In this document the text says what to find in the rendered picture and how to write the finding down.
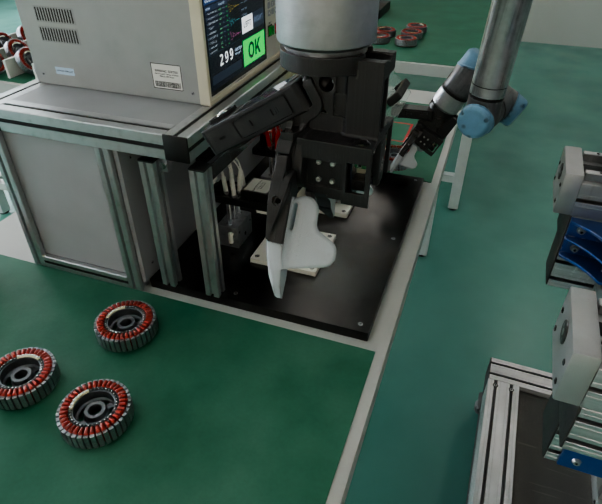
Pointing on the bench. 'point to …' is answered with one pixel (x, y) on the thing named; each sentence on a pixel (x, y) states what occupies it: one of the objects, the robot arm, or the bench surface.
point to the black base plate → (369, 252)
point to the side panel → (69, 206)
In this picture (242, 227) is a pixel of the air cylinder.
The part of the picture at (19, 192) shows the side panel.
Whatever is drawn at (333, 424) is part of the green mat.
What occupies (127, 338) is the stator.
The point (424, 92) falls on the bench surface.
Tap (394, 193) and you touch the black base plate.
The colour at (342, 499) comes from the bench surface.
